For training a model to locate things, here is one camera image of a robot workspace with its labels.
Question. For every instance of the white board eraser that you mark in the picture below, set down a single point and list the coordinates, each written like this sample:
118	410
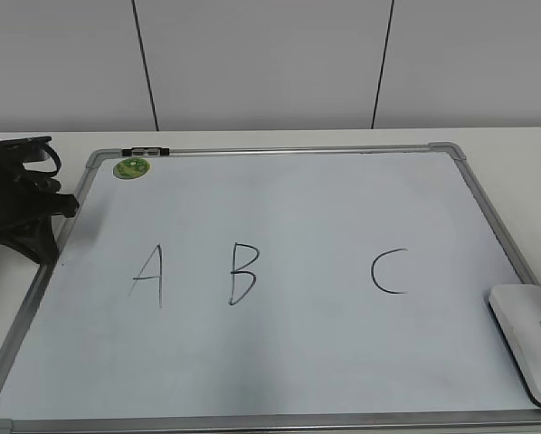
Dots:
517	309

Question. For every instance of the green round magnet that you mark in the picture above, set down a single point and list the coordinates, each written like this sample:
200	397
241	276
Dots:
131	168

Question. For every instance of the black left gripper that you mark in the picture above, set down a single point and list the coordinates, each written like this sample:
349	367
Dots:
25	197

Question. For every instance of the black and silver hanger clip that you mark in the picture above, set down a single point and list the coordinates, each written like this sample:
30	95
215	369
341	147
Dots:
145	151

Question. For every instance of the white whiteboard with grey frame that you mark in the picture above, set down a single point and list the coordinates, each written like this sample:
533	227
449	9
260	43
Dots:
271	290

